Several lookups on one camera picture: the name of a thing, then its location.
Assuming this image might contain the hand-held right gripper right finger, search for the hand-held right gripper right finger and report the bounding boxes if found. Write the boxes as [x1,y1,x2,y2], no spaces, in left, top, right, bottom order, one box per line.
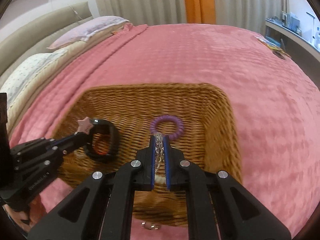
[164,136,293,240]

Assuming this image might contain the brown wicker basket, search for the brown wicker basket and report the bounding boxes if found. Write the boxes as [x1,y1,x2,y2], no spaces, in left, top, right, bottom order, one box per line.
[54,82,243,228]

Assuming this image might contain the beige padded headboard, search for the beige padded headboard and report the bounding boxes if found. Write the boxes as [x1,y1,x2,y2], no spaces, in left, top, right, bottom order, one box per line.
[0,1,94,75]

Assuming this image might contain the orange curtain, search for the orange curtain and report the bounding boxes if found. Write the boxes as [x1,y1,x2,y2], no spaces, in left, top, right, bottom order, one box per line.
[182,0,198,25]
[196,0,215,25]

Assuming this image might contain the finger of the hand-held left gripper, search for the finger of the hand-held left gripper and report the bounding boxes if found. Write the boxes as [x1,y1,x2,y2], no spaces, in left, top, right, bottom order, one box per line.
[52,136,92,156]
[41,132,88,147]

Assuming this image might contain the white desk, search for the white desk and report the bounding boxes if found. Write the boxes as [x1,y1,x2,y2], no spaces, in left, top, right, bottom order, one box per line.
[265,17,320,63]

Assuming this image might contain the cream pillow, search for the cream pillow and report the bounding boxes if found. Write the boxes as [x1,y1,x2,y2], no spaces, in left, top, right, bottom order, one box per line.
[5,42,83,133]
[72,24,133,53]

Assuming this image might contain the white floral pillow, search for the white floral pillow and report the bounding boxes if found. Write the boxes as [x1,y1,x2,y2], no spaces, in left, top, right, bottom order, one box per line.
[0,46,69,110]

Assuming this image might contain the colourful booklet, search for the colourful booklet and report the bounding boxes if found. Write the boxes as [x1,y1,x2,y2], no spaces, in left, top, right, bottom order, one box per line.
[255,36,292,60]

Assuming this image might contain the small metal ring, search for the small metal ring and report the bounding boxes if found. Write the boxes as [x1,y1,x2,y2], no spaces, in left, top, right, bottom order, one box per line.
[140,222,161,230]

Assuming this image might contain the black wristband with pink star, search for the black wristband with pink star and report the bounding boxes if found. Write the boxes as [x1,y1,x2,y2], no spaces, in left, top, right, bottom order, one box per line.
[77,117,122,161]

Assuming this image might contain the clear bead bracelet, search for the clear bead bracelet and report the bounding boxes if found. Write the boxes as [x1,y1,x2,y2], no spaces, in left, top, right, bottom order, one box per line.
[154,133,165,177]

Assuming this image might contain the purple spiral hair tie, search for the purple spiral hair tie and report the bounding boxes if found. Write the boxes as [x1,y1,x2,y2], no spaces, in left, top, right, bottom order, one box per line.
[150,115,184,140]

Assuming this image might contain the lilac pillow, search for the lilac pillow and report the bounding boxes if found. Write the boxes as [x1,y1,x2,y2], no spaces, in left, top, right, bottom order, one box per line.
[47,16,130,50]

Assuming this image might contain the picture frames and books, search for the picture frames and books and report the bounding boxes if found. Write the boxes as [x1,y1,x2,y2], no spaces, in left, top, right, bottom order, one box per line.
[281,11,302,34]

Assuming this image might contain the white vase with flowers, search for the white vase with flowers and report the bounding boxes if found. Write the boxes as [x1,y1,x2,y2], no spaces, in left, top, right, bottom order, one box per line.
[312,27,320,48]

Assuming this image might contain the grey curtain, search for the grey curtain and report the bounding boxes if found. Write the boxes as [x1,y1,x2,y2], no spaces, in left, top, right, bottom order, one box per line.
[91,0,188,27]
[211,0,288,33]

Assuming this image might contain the person's left hand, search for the person's left hand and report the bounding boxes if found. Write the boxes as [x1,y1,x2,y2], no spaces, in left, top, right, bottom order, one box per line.
[2,195,49,230]

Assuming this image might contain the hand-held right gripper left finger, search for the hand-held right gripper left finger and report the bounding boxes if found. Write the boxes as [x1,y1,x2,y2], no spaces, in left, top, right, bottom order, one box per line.
[26,134,157,240]

